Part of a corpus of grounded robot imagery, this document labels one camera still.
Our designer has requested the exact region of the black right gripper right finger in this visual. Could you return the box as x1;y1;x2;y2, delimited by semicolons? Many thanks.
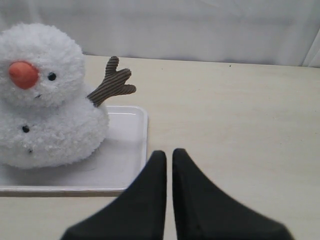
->
172;148;294;240

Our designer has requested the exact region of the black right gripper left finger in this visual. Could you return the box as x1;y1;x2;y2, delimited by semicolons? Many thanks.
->
61;150;167;240

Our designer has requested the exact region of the white plush snowman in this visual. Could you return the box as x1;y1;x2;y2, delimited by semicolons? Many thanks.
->
0;23;137;170

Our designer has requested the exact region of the white plastic tray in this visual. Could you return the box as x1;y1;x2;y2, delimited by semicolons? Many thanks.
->
0;105;148;197

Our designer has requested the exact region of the white curtain backdrop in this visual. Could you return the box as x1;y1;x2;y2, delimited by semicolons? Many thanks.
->
0;0;320;68

